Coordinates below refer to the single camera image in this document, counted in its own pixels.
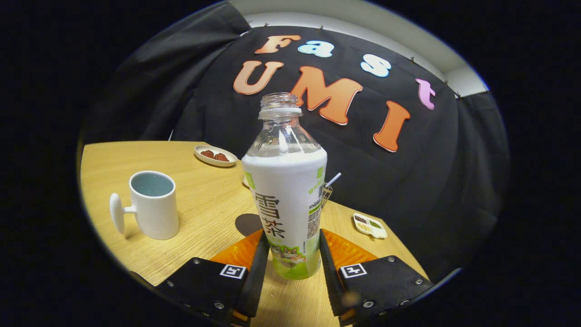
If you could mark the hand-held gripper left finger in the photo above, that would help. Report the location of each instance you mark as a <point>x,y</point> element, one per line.
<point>204,284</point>

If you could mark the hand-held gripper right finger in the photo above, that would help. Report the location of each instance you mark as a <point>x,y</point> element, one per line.
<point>386,284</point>

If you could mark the dark brown round coaster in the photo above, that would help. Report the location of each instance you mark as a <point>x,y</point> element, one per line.
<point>247,224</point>

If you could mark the white cup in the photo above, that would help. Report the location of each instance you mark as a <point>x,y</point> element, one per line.
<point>156,215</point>

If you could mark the juice bottle with white-green label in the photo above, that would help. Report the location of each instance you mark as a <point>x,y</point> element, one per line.
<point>286,195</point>

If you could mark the white divided dish of grains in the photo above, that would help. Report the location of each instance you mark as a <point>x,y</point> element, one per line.
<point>370,225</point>

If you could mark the wooden table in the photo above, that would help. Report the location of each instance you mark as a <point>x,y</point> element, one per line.
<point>204,209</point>

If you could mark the black backdrop cloth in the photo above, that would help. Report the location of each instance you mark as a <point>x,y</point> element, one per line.
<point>386,181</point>

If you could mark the cream white toaster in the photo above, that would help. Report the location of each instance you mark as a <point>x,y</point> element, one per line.
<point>245,181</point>

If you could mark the white straw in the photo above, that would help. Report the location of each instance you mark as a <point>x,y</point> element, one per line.
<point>333,179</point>

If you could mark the small white oval plate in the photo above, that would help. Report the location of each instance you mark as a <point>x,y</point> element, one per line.
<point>215,160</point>

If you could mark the red dried fruit pieces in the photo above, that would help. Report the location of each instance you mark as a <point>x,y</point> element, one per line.
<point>215,156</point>

